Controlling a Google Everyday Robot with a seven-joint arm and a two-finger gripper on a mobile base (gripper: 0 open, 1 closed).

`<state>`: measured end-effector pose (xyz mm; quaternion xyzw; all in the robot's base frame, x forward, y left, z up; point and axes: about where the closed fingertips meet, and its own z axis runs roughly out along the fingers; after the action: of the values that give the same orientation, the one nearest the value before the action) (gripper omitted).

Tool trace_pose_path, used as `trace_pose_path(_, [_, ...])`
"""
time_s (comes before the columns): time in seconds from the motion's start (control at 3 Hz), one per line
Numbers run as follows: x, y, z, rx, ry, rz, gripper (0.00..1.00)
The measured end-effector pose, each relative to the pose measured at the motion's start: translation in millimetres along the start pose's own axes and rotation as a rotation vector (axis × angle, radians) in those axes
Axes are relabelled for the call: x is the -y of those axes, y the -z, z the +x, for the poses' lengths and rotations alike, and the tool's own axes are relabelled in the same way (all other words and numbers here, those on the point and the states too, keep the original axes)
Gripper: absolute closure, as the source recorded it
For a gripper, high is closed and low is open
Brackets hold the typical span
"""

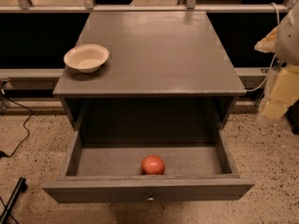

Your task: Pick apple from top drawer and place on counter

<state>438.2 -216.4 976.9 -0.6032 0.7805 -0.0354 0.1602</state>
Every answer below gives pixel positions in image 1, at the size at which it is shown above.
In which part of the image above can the grey wooden cabinet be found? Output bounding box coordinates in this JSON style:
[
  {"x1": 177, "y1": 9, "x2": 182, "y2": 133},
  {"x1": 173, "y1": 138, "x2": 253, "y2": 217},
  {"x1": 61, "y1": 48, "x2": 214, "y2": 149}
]
[{"x1": 54, "y1": 11, "x2": 245, "y2": 133}]

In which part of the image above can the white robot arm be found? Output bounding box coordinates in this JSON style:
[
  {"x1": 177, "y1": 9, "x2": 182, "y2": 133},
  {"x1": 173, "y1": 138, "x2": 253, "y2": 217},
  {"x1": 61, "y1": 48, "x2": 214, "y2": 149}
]
[{"x1": 254, "y1": 3, "x2": 299, "y2": 125}]

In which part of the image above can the red apple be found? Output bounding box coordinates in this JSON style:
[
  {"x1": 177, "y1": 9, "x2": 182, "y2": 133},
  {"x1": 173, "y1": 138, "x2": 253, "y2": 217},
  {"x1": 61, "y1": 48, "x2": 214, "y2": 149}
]
[{"x1": 141, "y1": 155, "x2": 165, "y2": 175}]

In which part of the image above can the black floor cable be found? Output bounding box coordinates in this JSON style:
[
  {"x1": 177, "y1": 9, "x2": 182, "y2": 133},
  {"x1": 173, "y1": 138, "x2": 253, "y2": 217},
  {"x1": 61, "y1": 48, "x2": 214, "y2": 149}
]
[{"x1": 0, "y1": 87, "x2": 35, "y2": 159}]

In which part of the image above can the white cable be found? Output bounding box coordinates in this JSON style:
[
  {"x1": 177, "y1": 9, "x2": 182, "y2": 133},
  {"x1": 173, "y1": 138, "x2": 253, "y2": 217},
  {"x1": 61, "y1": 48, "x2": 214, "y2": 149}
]
[{"x1": 246, "y1": 2, "x2": 281, "y2": 93}]

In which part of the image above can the white ceramic bowl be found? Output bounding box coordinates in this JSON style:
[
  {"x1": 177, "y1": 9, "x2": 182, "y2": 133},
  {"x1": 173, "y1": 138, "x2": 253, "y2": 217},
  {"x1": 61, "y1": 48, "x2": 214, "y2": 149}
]
[{"x1": 64, "y1": 44, "x2": 109, "y2": 73}]

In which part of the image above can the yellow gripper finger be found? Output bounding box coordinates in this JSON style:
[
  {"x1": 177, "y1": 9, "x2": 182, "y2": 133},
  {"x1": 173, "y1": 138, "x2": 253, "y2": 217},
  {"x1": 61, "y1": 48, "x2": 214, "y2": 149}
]
[
  {"x1": 254, "y1": 27, "x2": 278, "y2": 53},
  {"x1": 258, "y1": 64, "x2": 299, "y2": 125}
]

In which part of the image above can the open grey top drawer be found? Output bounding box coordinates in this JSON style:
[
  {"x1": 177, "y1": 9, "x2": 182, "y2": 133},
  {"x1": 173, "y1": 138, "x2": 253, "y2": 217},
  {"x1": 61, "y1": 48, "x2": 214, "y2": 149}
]
[{"x1": 43, "y1": 131, "x2": 254, "y2": 203}]

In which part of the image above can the metal railing frame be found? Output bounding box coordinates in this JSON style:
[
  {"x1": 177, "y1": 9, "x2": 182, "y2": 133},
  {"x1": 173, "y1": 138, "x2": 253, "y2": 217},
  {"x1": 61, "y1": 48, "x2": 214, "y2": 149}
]
[{"x1": 0, "y1": 0, "x2": 299, "y2": 91}]

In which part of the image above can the black stand leg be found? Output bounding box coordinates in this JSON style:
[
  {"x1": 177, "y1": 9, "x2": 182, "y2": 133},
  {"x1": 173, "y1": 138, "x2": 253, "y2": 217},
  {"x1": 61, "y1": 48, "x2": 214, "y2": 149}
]
[{"x1": 0, "y1": 177, "x2": 27, "y2": 224}]

